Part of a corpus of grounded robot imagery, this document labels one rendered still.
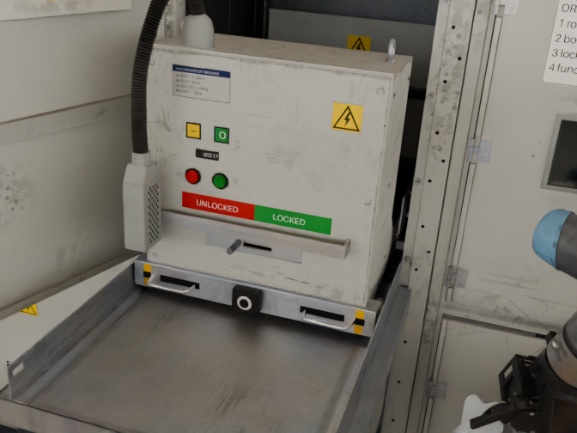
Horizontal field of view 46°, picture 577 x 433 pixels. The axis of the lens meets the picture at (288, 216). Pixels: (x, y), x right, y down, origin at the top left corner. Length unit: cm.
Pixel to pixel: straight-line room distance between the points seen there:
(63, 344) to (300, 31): 123
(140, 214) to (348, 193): 40
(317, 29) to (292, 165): 91
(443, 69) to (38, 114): 83
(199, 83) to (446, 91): 51
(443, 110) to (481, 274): 38
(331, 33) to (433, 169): 76
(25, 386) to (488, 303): 98
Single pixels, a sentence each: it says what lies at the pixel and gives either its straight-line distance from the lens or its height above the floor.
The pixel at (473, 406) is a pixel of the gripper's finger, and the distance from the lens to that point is 99.
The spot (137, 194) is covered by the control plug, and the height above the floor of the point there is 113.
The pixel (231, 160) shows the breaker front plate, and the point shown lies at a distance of 136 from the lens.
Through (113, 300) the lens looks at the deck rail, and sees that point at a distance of 151.
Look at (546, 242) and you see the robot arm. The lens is 97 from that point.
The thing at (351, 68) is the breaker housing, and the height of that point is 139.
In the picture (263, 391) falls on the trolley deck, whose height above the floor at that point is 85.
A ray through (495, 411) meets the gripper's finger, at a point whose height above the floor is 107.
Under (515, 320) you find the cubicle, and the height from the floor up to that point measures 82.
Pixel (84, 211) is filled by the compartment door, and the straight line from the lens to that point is 162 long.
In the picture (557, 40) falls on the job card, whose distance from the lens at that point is 144.
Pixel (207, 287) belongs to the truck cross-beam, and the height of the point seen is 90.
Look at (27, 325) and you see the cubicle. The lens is 219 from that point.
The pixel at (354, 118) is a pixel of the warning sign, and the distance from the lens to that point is 126.
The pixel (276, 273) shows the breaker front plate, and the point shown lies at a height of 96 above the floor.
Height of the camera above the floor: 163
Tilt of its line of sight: 23 degrees down
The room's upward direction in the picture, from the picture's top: 4 degrees clockwise
